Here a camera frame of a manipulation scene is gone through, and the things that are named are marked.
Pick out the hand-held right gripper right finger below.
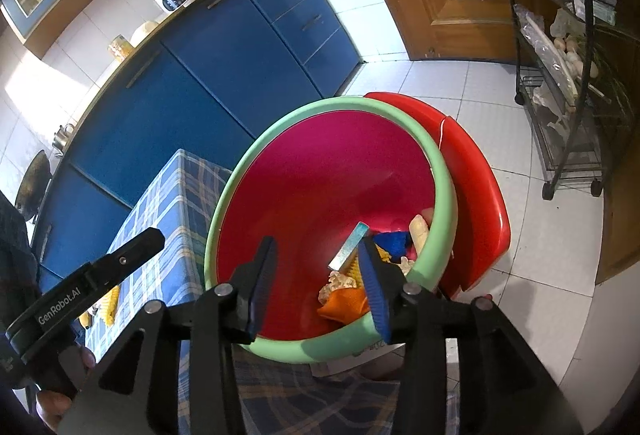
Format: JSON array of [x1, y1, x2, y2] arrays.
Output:
[[356, 236, 583, 435]]

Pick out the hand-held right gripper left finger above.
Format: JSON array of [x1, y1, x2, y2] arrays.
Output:
[[65, 236, 278, 435]]

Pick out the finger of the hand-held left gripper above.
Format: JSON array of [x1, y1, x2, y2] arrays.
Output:
[[84, 227, 167, 289]]

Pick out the orange cloth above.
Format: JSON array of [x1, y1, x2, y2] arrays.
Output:
[[318, 286, 373, 320]]

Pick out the yellow foam net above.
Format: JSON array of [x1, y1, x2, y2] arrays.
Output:
[[347, 249, 401, 288], [97, 285, 121, 323]]

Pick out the cream paper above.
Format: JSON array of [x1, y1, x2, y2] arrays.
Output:
[[320, 269, 362, 301]]

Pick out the grey blue sponge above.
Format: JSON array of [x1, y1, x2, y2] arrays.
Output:
[[328, 221, 370, 272]]

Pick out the cream foam sponge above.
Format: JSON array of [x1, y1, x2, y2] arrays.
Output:
[[409, 214, 431, 261]]

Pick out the green rimmed red basin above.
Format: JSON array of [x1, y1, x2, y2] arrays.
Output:
[[204, 96, 460, 360]]

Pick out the person's left hand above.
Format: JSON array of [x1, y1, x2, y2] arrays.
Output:
[[30, 345, 97, 431]]

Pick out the blue net piece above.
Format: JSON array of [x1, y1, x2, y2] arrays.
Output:
[[374, 230, 413, 261]]

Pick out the blue plaid tablecloth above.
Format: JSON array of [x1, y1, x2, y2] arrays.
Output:
[[82, 148, 461, 435]]

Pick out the black wok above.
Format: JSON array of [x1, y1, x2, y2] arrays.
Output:
[[14, 150, 53, 221]]

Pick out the steel teapot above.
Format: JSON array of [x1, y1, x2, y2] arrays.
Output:
[[51, 122, 76, 153]]

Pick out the red plastic stool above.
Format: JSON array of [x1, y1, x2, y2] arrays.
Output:
[[362, 92, 512, 303]]

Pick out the blue kitchen base cabinets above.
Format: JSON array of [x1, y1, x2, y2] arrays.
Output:
[[30, 0, 363, 281]]

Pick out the yellow labelled can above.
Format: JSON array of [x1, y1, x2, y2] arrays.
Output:
[[109, 35, 135, 61]]

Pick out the white bowl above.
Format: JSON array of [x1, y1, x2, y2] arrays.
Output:
[[130, 20, 160, 47]]

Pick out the crumpled clear plastic bag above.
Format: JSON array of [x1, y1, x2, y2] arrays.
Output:
[[532, 80, 576, 131]]

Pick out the wooden side cabinet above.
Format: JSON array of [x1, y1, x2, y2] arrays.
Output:
[[594, 130, 640, 286]]

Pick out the plastic bag of eggs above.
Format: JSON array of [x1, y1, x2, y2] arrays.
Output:
[[515, 5, 601, 91]]

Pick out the black wire rack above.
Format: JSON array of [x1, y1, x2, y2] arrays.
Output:
[[505, 0, 640, 201]]

